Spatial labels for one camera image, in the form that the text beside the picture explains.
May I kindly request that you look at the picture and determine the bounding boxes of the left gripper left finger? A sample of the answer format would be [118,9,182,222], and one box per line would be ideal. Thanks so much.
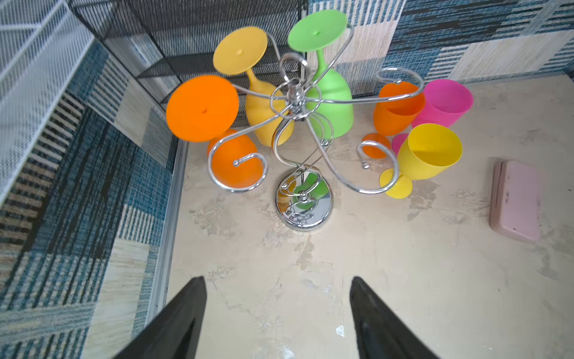
[116,276,207,358]

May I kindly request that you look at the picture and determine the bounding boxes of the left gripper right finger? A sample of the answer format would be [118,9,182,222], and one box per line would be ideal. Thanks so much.
[350,276,438,359]

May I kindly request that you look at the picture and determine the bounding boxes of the chrome wine glass rack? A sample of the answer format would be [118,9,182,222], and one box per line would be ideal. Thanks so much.
[208,24,425,231]

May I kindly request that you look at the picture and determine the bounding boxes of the orange back wine glass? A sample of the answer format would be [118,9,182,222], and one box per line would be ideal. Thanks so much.
[166,75,264,188]

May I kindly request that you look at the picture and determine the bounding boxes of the orange wine glass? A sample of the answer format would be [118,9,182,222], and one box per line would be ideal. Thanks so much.
[363,82,425,147]
[166,75,264,188]

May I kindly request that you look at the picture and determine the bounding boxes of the orange front wine glass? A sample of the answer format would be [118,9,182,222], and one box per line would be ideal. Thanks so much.
[363,82,425,147]

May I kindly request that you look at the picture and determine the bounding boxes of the pink wine glass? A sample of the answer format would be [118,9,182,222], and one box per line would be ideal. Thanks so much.
[411,79,474,128]

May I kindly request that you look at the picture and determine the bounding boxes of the green wine glass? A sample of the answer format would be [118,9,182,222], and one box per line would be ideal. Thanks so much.
[288,10,354,139]

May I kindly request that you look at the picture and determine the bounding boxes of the amber yellow wine glass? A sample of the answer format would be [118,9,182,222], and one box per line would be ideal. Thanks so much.
[213,26,286,126]

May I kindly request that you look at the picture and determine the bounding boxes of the pink glasses case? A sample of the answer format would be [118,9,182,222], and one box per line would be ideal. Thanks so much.
[490,160,542,243]

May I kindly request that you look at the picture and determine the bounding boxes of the black wire shelf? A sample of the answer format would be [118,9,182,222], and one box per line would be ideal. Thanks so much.
[68,1,307,103]

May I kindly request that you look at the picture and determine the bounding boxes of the white mesh wall basket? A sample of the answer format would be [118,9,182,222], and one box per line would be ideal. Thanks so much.
[1,0,94,200]

